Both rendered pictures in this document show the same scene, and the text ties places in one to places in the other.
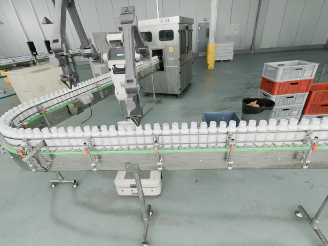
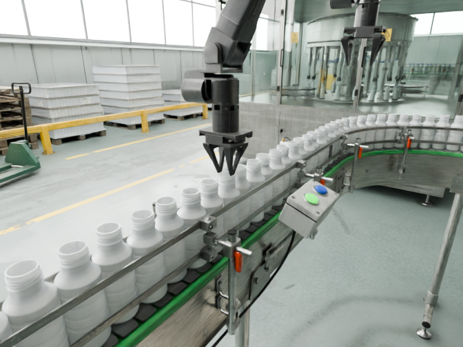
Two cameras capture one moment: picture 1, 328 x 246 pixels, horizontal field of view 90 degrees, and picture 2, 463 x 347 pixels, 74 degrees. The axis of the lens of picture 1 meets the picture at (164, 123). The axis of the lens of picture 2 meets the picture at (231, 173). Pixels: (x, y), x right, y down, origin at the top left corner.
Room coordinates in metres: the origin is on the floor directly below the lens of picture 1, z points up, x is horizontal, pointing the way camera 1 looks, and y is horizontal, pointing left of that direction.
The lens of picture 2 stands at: (1.26, -0.39, 1.40)
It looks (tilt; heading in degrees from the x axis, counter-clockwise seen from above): 20 degrees down; 120
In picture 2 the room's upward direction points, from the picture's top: straight up
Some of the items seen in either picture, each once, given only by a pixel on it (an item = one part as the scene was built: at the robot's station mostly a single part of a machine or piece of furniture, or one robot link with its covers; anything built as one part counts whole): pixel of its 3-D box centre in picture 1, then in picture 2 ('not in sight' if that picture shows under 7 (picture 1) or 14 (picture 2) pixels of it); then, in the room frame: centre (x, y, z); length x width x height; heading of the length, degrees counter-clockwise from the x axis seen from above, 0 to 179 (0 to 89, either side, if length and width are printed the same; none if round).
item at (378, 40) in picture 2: (72, 80); (368, 48); (1.14, 0.60, 1.44); 0.07 x 0.07 x 0.09; 85
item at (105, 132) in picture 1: (106, 136); (274, 177); (0.96, 0.40, 1.08); 0.06 x 0.06 x 0.17
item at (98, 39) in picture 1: (100, 59); not in sight; (6.90, 2.25, 0.96); 0.82 x 0.50 x 1.91; 156
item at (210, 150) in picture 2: (137, 118); (224, 153); (0.93, 0.17, 1.21); 0.07 x 0.07 x 0.09; 84
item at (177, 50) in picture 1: (167, 57); not in sight; (5.42, -0.27, 1.00); 1.60 x 1.30 x 2.00; 156
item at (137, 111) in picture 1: (135, 108); (225, 121); (0.93, 0.16, 1.28); 0.10 x 0.07 x 0.07; 174
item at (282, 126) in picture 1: (280, 132); not in sight; (0.84, -0.72, 1.08); 0.06 x 0.06 x 0.17
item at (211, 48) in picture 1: (210, 56); not in sight; (8.30, -2.50, 0.55); 0.40 x 0.40 x 1.10; 84
